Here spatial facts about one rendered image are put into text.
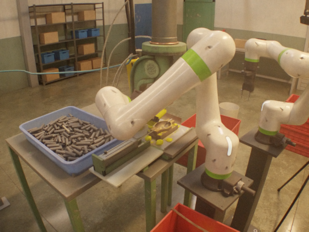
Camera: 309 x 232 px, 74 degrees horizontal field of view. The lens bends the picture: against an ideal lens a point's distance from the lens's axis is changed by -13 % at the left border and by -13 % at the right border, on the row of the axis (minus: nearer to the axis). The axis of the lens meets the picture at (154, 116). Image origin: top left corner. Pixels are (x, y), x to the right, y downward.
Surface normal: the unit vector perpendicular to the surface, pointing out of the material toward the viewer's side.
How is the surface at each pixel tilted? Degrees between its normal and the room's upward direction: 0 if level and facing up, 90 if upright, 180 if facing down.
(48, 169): 0
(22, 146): 0
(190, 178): 0
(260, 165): 90
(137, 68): 90
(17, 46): 90
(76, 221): 90
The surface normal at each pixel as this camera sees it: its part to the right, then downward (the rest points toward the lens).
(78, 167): 0.77, 0.41
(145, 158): 0.00, -0.91
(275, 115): -0.22, 0.39
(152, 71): -0.61, 0.33
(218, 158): -0.43, 0.38
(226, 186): -0.74, 0.14
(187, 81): 0.10, 0.52
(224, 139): -0.08, -0.76
